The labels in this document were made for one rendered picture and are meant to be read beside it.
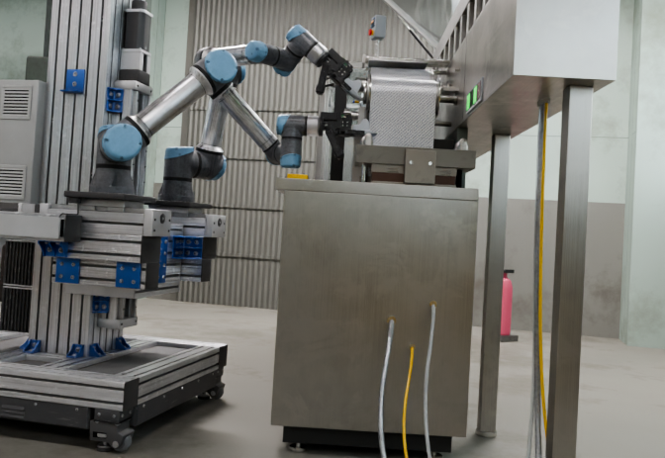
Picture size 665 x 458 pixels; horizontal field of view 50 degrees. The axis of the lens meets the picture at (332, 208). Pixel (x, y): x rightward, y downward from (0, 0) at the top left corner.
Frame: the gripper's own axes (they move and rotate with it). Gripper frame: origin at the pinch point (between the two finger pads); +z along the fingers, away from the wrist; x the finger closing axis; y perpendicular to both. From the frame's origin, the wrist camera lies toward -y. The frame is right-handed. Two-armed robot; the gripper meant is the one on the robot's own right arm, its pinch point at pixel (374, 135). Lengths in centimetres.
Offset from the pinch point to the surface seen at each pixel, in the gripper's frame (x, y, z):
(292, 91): 385, 89, -64
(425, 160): -22.0, -10.6, 16.5
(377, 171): -19.0, -14.8, 1.1
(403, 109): -0.3, 9.9, 10.0
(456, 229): -26.0, -32.5, 27.4
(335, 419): -26, -96, -8
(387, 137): -0.2, -0.5, 4.8
